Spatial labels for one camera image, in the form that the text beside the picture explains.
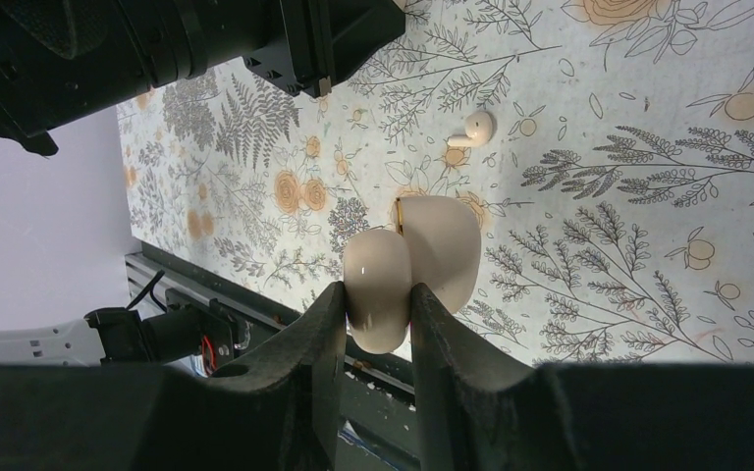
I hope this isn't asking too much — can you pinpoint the pink earbud charging case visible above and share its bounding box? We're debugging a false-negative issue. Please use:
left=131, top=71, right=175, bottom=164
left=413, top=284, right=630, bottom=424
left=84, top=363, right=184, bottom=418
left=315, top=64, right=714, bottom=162
left=343, top=195, right=482, bottom=354

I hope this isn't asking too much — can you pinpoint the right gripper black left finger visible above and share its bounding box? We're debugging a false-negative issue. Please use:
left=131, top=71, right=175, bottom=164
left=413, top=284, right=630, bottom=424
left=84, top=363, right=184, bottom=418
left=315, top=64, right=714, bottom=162
left=0, top=282, right=347, bottom=470

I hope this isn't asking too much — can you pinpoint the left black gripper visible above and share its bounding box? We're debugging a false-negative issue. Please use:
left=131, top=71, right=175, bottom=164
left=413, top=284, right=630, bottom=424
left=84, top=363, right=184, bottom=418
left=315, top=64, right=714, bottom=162
left=243, top=0, right=405, bottom=98

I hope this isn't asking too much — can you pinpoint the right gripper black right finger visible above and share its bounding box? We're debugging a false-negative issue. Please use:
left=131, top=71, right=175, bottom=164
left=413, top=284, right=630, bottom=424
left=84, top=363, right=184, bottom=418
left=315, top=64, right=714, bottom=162
left=410, top=284, right=754, bottom=470

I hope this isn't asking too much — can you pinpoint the floral table mat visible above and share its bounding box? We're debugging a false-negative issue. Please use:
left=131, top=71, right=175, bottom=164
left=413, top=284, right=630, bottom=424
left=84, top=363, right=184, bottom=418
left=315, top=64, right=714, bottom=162
left=117, top=1, right=754, bottom=363

